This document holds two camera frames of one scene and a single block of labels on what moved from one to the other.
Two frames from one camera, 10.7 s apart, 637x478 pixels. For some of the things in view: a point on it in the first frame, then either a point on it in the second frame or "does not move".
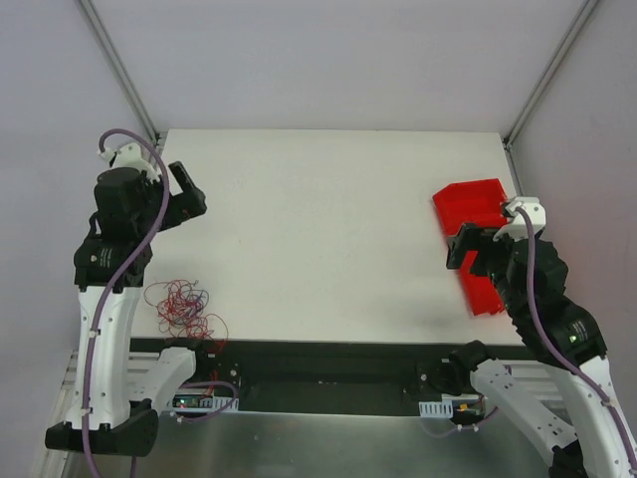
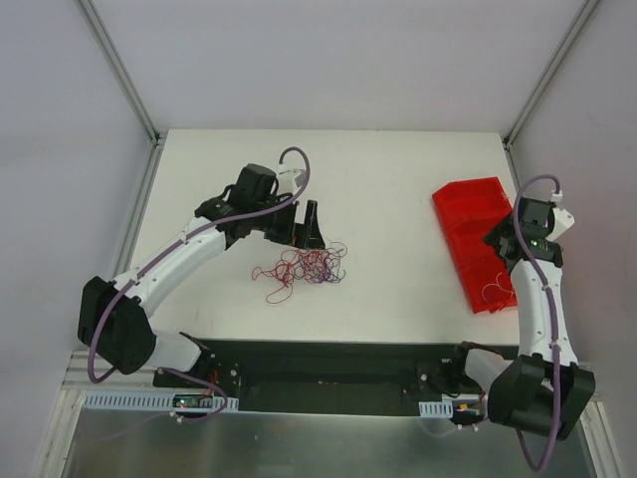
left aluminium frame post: [122, 69] does not move
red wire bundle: [180, 305] -> [313, 266]
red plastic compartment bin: [480, 202] does not move
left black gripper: [188, 202] -> [300, 231]
